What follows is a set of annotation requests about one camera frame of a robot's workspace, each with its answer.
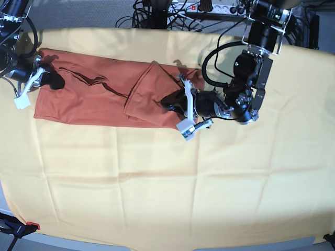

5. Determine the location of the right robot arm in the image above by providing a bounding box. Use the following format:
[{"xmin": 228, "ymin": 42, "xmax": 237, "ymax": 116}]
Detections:
[{"xmin": 1, "ymin": 1, "xmax": 65, "ymax": 92}]

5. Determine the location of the black clamp right corner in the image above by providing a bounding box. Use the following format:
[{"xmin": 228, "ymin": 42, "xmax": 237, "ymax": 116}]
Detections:
[{"xmin": 323, "ymin": 233, "xmax": 335, "ymax": 250}]

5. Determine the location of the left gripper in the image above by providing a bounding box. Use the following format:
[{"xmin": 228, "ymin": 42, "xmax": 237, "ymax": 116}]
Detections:
[{"xmin": 160, "ymin": 89, "xmax": 231, "ymax": 118}]

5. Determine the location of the yellow table cloth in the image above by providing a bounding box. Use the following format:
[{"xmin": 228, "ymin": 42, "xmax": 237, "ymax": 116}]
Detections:
[{"xmin": 1, "ymin": 45, "xmax": 334, "ymax": 250}]

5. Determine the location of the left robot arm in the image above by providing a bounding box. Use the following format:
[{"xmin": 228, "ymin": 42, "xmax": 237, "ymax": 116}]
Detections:
[{"xmin": 161, "ymin": 1, "xmax": 301, "ymax": 125}]

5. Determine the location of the salmon pink T-shirt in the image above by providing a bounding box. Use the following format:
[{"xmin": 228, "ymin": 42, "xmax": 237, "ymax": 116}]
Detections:
[{"xmin": 34, "ymin": 49, "xmax": 205, "ymax": 129}]

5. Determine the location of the black upright device right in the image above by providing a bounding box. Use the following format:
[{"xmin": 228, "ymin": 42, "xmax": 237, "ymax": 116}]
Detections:
[{"xmin": 309, "ymin": 15, "xmax": 320, "ymax": 50}]

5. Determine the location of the black stand post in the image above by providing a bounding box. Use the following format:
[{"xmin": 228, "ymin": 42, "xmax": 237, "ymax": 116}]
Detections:
[{"xmin": 150, "ymin": 0, "xmax": 170, "ymax": 30}]

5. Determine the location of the blue black bar clamp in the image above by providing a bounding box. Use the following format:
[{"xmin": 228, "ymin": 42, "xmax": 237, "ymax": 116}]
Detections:
[{"xmin": 1, "ymin": 213, "xmax": 40, "ymax": 251}]

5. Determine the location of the white power strip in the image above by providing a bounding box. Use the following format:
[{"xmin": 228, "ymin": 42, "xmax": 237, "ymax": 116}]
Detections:
[{"xmin": 168, "ymin": 1, "xmax": 248, "ymax": 20}]

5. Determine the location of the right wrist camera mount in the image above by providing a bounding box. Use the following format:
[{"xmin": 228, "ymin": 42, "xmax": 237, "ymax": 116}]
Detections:
[{"xmin": 14, "ymin": 67, "xmax": 51, "ymax": 109}]

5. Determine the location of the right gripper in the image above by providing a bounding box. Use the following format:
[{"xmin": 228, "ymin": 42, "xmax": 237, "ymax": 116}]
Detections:
[{"xmin": 5, "ymin": 56, "xmax": 65, "ymax": 90}]

